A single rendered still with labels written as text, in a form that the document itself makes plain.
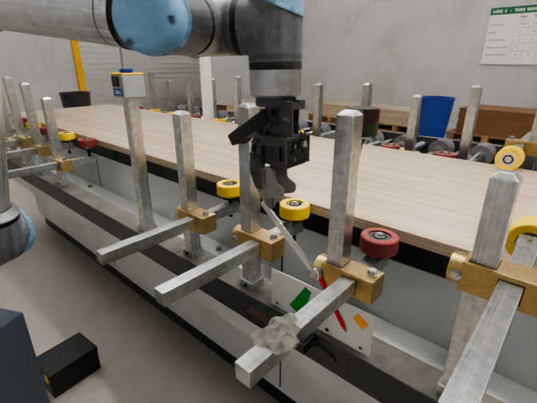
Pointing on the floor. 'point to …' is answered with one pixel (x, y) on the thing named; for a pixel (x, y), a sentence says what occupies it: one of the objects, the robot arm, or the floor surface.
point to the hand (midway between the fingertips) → (268, 201)
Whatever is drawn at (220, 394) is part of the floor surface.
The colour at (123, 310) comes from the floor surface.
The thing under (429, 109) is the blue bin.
